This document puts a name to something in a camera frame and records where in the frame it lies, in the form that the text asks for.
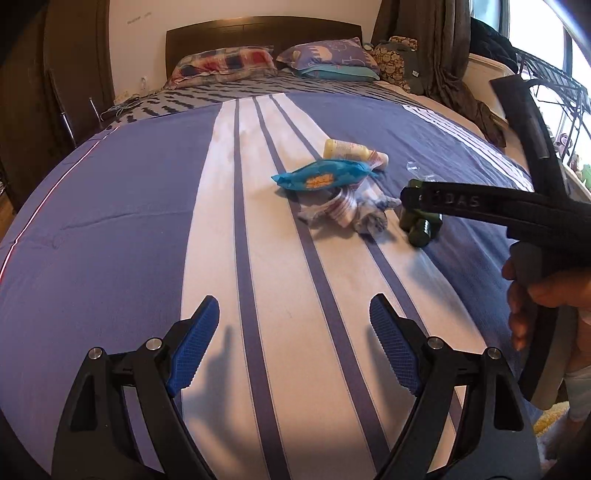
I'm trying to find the striped paper trash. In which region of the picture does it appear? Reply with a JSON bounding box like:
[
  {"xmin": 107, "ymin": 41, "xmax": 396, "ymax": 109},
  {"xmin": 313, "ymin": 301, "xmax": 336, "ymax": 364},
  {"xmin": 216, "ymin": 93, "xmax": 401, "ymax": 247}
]
[{"xmin": 297, "ymin": 179, "xmax": 402, "ymax": 237}]

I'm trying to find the blue snack wrapper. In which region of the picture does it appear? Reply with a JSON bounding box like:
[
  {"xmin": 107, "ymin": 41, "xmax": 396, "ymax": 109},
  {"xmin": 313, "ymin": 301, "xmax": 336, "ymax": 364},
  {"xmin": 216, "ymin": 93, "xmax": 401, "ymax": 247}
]
[{"xmin": 271, "ymin": 159, "xmax": 374, "ymax": 192}]

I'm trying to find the yellow white plastic bottle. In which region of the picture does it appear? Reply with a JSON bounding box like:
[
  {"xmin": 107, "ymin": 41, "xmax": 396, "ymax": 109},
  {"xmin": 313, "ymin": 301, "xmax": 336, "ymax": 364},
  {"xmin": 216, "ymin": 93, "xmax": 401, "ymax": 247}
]
[{"xmin": 322, "ymin": 139, "xmax": 389, "ymax": 170}]

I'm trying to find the person's right hand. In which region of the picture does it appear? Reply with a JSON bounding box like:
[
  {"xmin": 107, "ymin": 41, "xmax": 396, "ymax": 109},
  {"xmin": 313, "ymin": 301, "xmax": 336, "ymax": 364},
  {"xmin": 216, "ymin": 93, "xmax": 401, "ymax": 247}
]
[{"xmin": 502, "ymin": 259, "xmax": 591, "ymax": 354}]

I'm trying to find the blue white striped bedspread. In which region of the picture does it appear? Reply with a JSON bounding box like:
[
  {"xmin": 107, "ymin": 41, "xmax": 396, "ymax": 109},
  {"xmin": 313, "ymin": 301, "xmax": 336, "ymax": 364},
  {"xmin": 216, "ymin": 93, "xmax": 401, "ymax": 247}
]
[{"xmin": 1, "ymin": 86, "xmax": 531, "ymax": 479}]

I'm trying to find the brown patterned cushion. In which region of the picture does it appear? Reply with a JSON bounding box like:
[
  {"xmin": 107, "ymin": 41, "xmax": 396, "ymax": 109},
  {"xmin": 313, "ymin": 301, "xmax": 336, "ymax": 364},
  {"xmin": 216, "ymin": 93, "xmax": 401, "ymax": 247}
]
[{"xmin": 370, "ymin": 36, "xmax": 424, "ymax": 95}]

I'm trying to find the white storage box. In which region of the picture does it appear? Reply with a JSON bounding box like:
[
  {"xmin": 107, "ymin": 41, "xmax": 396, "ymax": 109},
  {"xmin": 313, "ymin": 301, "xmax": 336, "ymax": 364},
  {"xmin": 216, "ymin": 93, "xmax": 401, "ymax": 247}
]
[{"xmin": 463, "ymin": 53, "xmax": 514, "ymax": 119}]

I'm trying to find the black metal rack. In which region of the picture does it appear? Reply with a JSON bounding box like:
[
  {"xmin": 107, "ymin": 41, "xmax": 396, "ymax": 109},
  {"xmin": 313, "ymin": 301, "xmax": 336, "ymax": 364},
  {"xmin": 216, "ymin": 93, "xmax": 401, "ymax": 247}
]
[{"xmin": 516, "ymin": 49, "xmax": 590, "ymax": 164}]

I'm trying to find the teal pillow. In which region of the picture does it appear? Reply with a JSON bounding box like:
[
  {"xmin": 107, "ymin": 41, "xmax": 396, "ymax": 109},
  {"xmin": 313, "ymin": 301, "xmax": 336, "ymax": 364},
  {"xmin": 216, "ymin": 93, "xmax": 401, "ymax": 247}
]
[{"xmin": 294, "ymin": 64, "xmax": 380, "ymax": 82}]

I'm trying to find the purple patterned pillow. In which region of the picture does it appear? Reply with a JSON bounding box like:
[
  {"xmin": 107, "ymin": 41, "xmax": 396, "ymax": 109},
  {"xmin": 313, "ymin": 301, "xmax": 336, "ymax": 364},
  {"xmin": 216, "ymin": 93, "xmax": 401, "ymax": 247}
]
[{"xmin": 276, "ymin": 37, "xmax": 379, "ymax": 74}]

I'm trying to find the brown curtain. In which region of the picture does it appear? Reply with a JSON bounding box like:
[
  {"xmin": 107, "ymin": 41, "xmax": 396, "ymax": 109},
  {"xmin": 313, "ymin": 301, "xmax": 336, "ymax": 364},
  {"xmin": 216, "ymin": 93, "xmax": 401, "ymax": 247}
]
[{"xmin": 373, "ymin": 0, "xmax": 506, "ymax": 149}]

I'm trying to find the black clothing pile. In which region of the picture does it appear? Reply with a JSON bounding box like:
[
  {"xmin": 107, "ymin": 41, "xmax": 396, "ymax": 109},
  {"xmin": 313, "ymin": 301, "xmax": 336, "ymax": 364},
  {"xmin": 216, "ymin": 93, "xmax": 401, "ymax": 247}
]
[{"xmin": 470, "ymin": 18, "xmax": 518, "ymax": 73}]

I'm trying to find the dark wooden headboard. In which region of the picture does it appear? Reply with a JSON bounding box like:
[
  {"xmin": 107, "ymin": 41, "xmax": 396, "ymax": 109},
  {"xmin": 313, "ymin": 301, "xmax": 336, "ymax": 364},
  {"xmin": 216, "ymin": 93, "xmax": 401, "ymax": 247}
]
[{"xmin": 165, "ymin": 16, "xmax": 363, "ymax": 78}]

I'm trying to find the red blue plaid pillow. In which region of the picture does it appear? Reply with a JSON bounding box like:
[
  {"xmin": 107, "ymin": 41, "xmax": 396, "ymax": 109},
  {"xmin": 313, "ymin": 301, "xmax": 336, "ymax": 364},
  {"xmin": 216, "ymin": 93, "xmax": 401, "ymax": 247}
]
[{"xmin": 165, "ymin": 46, "xmax": 279, "ymax": 90}]

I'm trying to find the dark wooden wardrobe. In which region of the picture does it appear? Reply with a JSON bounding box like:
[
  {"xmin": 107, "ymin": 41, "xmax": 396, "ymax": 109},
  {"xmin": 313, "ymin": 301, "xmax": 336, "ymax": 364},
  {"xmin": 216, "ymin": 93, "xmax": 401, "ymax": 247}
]
[{"xmin": 1, "ymin": 0, "xmax": 114, "ymax": 209}]

